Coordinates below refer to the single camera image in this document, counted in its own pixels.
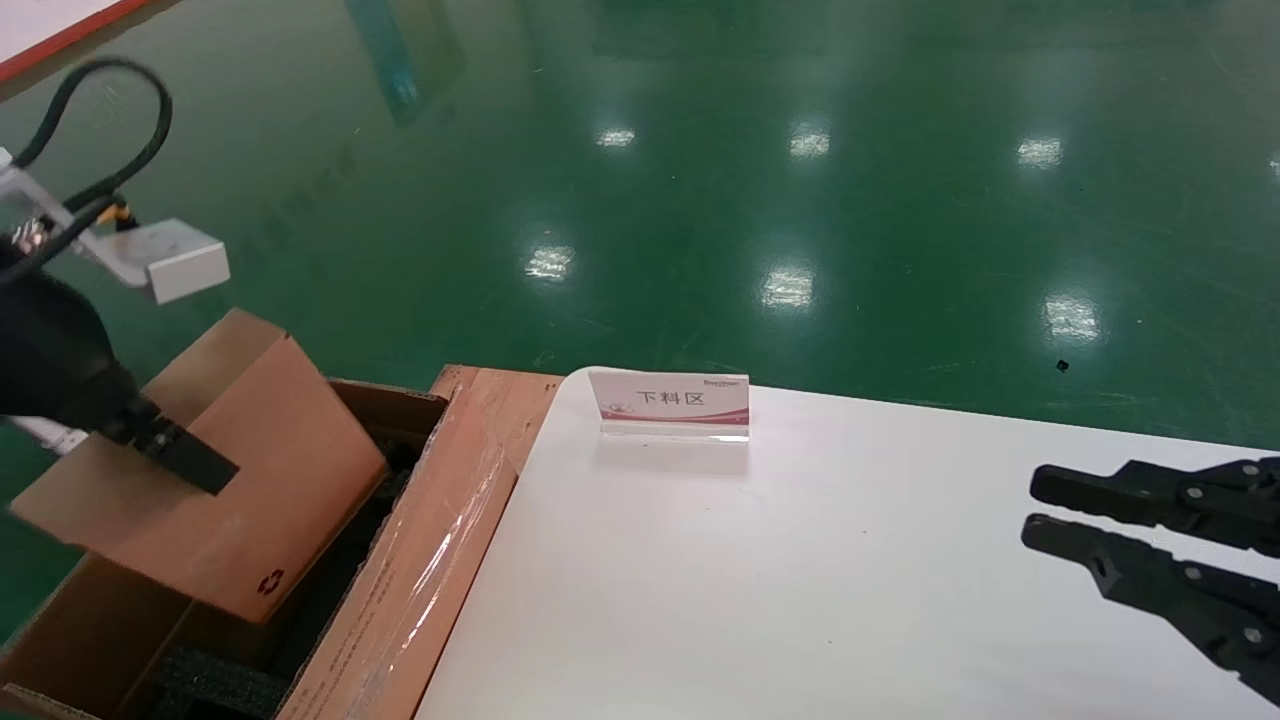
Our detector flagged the white board with red edge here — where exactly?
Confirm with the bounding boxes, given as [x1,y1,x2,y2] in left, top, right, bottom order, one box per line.
[0,0,153,83]

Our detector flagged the acrylic table sign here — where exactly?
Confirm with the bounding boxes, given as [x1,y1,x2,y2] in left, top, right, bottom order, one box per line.
[588,368,751,447]

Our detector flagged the small cardboard box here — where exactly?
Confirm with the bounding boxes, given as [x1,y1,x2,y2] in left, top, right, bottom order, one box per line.
[8,307,389,626]

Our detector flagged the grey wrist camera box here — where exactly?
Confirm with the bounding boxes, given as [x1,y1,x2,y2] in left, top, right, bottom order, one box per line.
[0,150,232,306]

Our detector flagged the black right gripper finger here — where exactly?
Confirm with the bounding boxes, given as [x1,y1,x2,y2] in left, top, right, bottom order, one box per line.
[1030,457,1280,559]
[1020,513,1280,707]

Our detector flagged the black foam insert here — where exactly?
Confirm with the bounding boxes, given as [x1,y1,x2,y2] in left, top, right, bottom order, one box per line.
[375,440,422,501]
[150,647,292,720]

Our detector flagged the large cardboard box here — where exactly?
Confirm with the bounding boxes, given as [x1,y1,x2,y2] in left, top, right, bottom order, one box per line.
[0,363,563,720]

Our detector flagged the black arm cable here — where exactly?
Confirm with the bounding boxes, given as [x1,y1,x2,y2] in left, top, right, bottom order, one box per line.
[0,57,174,286]

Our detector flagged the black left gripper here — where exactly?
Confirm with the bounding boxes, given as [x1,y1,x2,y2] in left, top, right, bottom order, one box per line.
[0,262,242,499]

